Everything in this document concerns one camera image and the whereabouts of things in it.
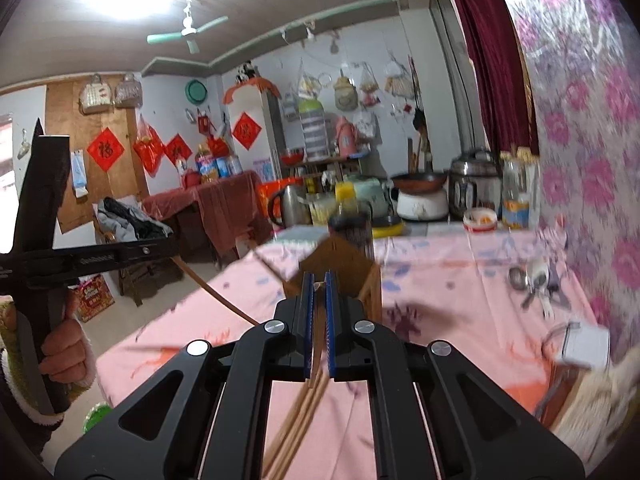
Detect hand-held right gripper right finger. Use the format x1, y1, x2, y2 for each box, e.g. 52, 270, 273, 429
324, 270, 587, 480

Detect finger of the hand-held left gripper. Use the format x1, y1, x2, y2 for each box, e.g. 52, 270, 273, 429
65, 239, 180, 282

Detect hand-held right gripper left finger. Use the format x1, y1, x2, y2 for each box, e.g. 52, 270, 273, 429
54, 271, 317, 480

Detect wooden chopstick holder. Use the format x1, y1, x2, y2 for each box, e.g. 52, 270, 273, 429
282, 235, 384, 322

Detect set of wooden chopsticks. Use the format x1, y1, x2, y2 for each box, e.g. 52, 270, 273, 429
251, 250, 287, 283

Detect long wooden chopstick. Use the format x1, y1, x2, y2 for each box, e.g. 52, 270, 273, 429
260, 352, 323, 480
280, 360, 332, 480
172, 256, 260, 326
270, 355, 328, 480

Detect person's left hand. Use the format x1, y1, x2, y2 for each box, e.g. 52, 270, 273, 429
40, 289, 97, 390

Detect wooden chair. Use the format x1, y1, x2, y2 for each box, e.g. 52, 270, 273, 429
92, 200, 177, 307

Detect pile of dark jackets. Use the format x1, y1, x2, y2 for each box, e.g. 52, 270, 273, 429
95, 197, 173, 244

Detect blue white hanging packet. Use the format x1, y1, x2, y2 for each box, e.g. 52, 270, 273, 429
70, 150, 89, 199

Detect red gift box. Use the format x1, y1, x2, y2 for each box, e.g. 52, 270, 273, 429
72, 275, 116, 323

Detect red diamond paper decoration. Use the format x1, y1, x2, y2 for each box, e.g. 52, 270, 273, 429
231, 112, 265, 151
164, 133, 193, 167
86, 127, 126, 173

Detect grey folded cloth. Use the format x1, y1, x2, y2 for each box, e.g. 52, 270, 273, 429
272, 224, 331, 244

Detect dark soy sauce bottle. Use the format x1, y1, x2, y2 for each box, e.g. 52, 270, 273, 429
327, 182, 374, 256

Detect wooden board door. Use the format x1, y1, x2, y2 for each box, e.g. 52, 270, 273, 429
45, 75, 151, 235

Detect side table red cloth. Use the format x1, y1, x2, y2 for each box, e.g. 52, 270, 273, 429
141, 170, 267, 267

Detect red plastic hanging bag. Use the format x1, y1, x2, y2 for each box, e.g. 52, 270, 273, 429
132, 115, 166, 176

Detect yellow plastic scoop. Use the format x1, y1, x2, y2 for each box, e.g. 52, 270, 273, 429
372, 216, 404, 237

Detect white woven hanging bag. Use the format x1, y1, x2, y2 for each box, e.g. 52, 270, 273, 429
78, 74, 114, 114

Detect steel electric kettle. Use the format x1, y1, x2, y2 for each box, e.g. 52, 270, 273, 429
267, 183, 308, 228

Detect large cooking oil bottle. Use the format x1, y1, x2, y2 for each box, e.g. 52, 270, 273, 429
195, 145, 220, 183

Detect pink deer print tablecloth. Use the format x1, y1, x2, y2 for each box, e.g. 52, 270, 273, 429
95, 230, 617, 480

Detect white refrigerator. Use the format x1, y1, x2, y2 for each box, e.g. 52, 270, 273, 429
230, 85, 284, 182

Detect green plastic basin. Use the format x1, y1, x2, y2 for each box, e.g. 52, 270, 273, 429
82, 402, 114, 434

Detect brown wok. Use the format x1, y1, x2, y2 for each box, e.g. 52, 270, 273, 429
390, 170, 449, 194

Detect white bowl red rim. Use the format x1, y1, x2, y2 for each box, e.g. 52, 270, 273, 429
462, 208, 499, 234

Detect green lidded stacked container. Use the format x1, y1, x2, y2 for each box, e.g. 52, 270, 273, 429
298, 98, 328, 161

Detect silver black pressure cooker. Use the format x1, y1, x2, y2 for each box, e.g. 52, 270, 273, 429
447, 147, 502, 221

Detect white printed plastic bag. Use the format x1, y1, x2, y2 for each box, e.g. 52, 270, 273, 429
354, 110, 377, 139

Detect orange cloth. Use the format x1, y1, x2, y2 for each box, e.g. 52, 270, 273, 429
223, 77, 282, 106

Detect white ceramic spoon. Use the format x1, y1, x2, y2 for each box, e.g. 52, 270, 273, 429
530, 260, 557, 319

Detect teal ceiling fan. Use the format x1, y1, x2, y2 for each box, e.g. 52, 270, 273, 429
146, 0, 230, 55

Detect clear bottle yellow label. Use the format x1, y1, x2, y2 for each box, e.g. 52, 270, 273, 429
500, 152, 532, 230

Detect beige hanging pocket bag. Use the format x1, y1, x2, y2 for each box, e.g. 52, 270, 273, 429
333, 70, 359, 111

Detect plastic bag red contents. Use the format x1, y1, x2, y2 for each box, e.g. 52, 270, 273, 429
357, 62, 381, 108

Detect clear plastic hanging bag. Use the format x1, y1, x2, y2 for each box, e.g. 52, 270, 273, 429
295, 57, 321, 101

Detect white power adapter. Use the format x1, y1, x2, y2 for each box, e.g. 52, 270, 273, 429
560, 322, 612, 369

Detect cream fuzzy cloth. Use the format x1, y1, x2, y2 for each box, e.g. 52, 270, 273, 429
550, 360, 632, 461

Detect dark red curtain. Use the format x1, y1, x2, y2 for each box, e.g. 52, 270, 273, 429
447, 0, 542, 159

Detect floral plastic wall sheet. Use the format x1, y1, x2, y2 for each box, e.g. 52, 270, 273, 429
492, 0, 640, 361

